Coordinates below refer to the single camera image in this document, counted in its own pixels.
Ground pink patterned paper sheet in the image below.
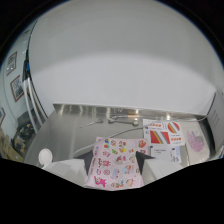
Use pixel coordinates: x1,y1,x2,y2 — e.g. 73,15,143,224
182,123,212,166

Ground pink cartoon sticker sheet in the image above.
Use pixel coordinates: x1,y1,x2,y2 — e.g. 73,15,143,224
83,136,150,191

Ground red striped sticker card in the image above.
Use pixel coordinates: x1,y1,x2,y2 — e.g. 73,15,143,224
142,118,186,147

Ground dark framed picture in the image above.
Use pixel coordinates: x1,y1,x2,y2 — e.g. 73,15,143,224
5,50,18,77

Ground red framed picture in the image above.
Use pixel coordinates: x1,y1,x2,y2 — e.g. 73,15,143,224
9,74,26,103

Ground metal spoon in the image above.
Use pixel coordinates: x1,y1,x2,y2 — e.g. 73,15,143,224
107,114,140,127

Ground white vertical pole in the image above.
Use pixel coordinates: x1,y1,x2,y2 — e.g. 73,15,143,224
22,75,42,134

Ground white round cap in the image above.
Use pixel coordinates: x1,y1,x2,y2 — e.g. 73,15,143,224
37,148,54,167

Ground metal fork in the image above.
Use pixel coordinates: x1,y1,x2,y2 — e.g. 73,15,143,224
79,117,105,129

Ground white printed card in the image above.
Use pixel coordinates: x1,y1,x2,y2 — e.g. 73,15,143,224
149,145,183,164

